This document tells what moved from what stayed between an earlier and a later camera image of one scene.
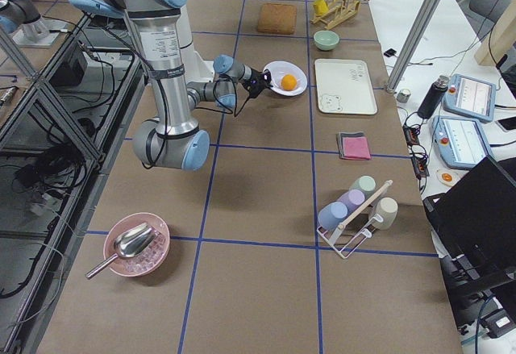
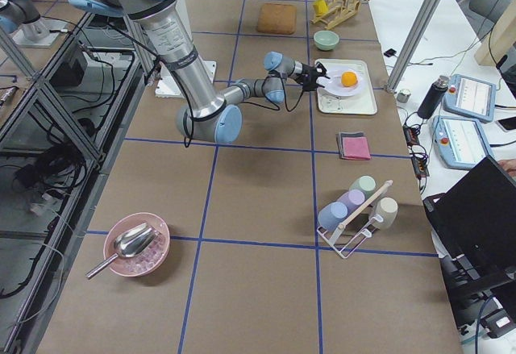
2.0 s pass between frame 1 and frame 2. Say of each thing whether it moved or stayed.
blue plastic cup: stayed
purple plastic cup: stayed
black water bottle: stayed
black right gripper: moved
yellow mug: stayed
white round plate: moved
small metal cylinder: stayed
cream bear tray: stayed
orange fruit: moved
